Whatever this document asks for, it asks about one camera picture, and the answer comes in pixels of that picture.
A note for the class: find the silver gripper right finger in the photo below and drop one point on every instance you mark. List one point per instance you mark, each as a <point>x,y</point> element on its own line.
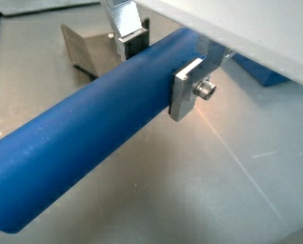
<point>191,79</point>

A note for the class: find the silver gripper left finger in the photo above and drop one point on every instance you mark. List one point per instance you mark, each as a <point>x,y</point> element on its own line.
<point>128,28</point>

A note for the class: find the blue cylinder peg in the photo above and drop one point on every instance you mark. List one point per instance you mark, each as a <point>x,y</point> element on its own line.
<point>51,152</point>

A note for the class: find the dark grey cradle stand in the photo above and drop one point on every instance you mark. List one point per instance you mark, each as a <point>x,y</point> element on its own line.
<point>97,54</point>

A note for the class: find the blue shape-sorting board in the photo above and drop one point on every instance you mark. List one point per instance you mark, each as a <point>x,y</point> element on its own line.
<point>265,76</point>

